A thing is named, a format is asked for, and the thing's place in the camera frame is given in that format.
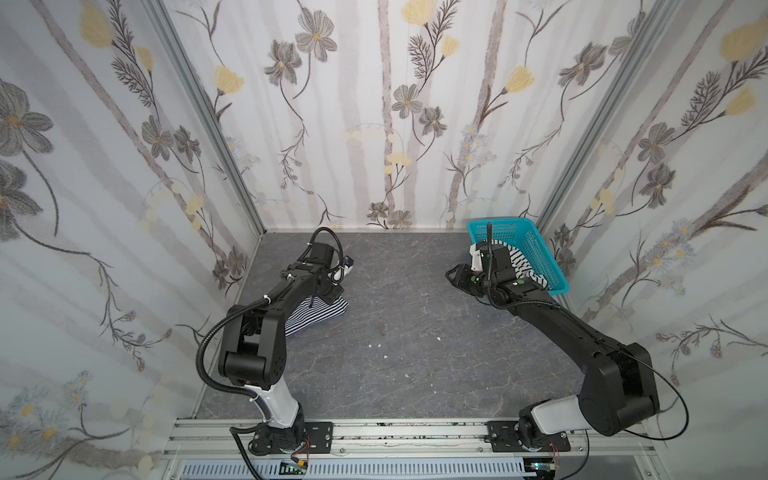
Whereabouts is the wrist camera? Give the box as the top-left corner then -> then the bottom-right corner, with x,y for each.
469,244 -> 484,274
331,255 -> 354,283

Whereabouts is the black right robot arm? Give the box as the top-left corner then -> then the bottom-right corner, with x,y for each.
446,217 -> 663,450

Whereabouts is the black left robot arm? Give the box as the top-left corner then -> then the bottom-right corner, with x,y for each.
195,226 -> 354,456

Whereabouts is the green circuit board right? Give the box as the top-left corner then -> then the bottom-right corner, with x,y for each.
524,459 -> 558,480

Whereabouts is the black white striped tank top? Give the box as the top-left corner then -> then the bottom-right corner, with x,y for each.
475,240 -> 548,289

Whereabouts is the green circuit board left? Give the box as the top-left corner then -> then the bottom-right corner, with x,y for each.
279,458 -> 308,476

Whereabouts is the teal plastic basket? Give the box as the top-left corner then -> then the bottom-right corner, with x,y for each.
467,217 -> 570,295

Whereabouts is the aluminium corner post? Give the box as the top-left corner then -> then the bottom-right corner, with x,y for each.
536,0 -> 680,231
142,0 -> 267,239

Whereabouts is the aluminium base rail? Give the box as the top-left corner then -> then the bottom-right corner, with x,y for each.
162,418 -> 656,461

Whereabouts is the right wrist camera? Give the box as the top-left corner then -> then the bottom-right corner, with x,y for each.
469,244 -> 484,274

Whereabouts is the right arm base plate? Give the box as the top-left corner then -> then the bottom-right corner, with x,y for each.
485,419 -> 571,453

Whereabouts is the aluminium corner post left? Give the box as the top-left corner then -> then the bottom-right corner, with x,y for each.
142,0 -> 267,239

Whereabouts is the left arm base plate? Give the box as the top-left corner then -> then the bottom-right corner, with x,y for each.
248,422 -> 334,456

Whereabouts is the green circuit board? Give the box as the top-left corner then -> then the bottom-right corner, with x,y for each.
524,459 -> 558,480
279,458 -> 308,476

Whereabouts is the white slotted cable duct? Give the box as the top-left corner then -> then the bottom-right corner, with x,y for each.
179,458 -> 532,480

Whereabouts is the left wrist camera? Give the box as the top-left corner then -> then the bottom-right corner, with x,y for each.
331,255 -> 354,283

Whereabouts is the blue white striped tank top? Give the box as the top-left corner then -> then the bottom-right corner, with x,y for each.
285,297 -> 349,337

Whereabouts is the aluminium corner post right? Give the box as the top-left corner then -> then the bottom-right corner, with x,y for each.
536,0 -> 680,231

